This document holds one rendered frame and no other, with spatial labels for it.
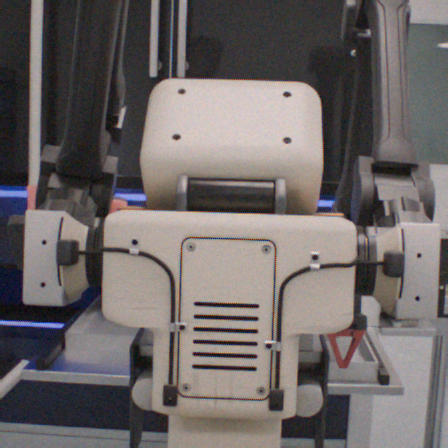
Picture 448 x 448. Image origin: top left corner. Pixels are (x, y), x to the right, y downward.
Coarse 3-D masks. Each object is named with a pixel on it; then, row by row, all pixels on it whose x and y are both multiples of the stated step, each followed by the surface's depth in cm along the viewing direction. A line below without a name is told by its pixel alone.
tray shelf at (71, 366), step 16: (64, 352) 149; (80, 352) 149; (96, 352) 150; (112, 352) 150; (384, 352) 155; (32, 368) 138; (48, 368) 138; (64, 368) 139; (80, 368) 139; (96, 368) 140; (112, 368) 140; (128, 368) 140; (112, 384) 136; (336, 384) 135; (352, 384) 135; (368, 384) 135; (400, 384) 135
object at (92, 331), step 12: (96, 300) 179; (84, 312) 166; (96, 312) 179; (72, 324) 156; (84, 324) 166; (96, 324) 169; (108, 324) 170; (72, 336) 150; (84, 336) 150; (96, 336) 150; (108, 336) 150; (120, 336) 150; (132, 336) 150; (72, 348) 150; (84, 348) 150; (96, 348) 150; (108, 348) 150; (120, 348) 150
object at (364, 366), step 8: (344, 336) 165; (328, 344) 159; (344, 344) 159; (360, 344) 157; (368, 344) 148; (344, 352) 154; (360, 352) 154; (368, 352) 146; (336, 360) 148; (352, 360) 148; (360, 360) 148; (368, 360) 145; (376, 360) 138; (336, 368) 137; (344, 368) 137; (352, 368) 137; (360, 368) 137; (368, 368) 136; (376, 368) 136; (336, 376) 137; (344, 376) 137; (352, 376) 137; (360, 376) 137; (368, 376) 137; (376, 376) 137
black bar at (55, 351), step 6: (66, 330) 157; (60, 336) 152; (54, 342) 148; (60, 342) 148; (48, 348) 144; (54, 348) 144; (60, 348) 148; (42, 354) 140; (48, 354) 140; (54, 354) 143; (36, 360) 137; (42, 360) 137; (48, 360) 139; (36, 366) 137; (42, 366) 137
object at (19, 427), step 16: (0, 432) 181; (16, 432) 181; (32, 432) 181; (48, 432) 181; (64, 432) 180; (80, 432) 180; (96, 432) 180; (112, 432) 180; (128, 432) 180; (144, 432) 179; (160, 432) 179
